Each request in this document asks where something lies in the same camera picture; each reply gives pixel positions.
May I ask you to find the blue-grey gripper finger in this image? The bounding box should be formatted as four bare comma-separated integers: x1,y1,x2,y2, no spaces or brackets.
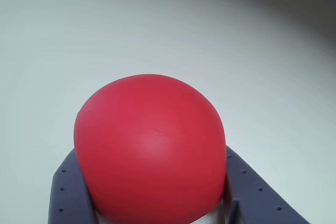
223,145,310,224
48,148,97,224

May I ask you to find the red ball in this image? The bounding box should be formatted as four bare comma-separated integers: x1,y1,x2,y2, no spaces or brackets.
74,73,227,224

